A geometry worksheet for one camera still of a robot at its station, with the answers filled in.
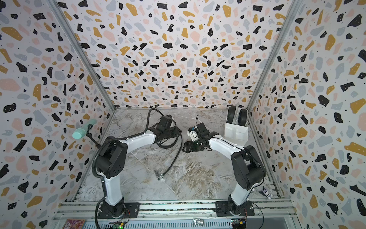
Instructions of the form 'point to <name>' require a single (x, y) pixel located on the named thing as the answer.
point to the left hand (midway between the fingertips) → (183, 131)
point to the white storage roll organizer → (235, 132)
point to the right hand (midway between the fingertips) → (190, 148)
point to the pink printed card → (75, 223)
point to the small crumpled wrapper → (264, 192)
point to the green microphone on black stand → (80, 132)
